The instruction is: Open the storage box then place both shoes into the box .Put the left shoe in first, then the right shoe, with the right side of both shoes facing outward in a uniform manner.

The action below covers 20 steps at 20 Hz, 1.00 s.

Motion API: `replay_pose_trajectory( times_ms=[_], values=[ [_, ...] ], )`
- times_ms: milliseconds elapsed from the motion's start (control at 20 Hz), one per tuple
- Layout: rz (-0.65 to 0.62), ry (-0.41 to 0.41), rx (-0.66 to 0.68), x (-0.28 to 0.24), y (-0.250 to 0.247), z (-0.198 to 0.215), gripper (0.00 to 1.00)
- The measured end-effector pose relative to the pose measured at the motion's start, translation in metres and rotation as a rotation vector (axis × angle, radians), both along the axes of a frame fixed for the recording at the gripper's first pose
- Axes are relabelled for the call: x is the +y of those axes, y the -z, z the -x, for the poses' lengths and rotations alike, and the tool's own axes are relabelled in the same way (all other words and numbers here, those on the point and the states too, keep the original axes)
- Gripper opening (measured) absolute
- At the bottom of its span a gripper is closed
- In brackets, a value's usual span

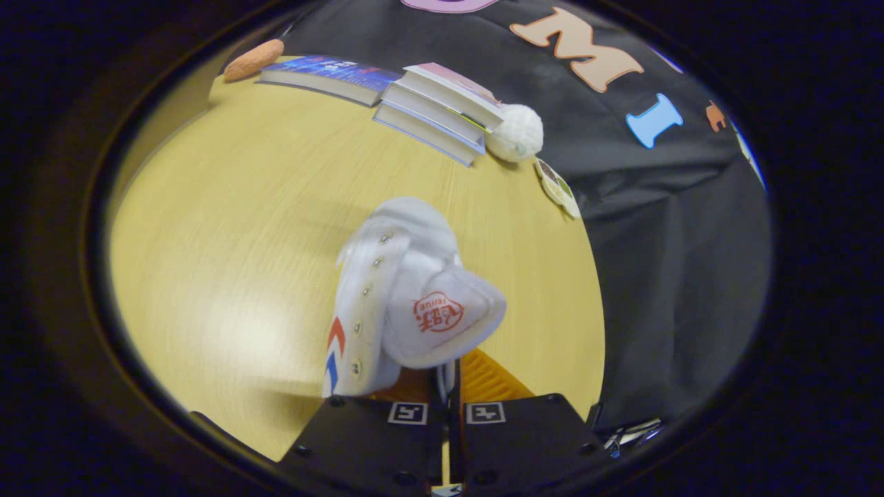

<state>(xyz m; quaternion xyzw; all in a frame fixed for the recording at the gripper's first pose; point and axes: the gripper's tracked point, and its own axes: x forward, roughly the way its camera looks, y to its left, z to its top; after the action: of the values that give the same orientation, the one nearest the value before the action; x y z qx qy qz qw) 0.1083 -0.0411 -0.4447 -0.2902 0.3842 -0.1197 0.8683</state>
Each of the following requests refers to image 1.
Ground white cover book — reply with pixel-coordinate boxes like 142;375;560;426
381;83;488;155

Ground blue cover book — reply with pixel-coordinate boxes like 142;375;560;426
257;55;403;108

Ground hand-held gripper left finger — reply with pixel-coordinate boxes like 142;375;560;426
276;366;446;487

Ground orange fuzzy ball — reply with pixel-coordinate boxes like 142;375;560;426
222;39;285;84

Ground small printed paper tag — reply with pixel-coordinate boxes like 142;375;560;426
535;157;582;220

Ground lavender cover book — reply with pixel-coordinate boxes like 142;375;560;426
373;104;481;168

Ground white fuzzy ball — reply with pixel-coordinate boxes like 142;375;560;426
485;104;545;164

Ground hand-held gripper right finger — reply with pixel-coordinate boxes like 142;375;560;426
448;347;610;487

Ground white shoe red blue stripes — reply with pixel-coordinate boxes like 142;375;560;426
322;197;508;400

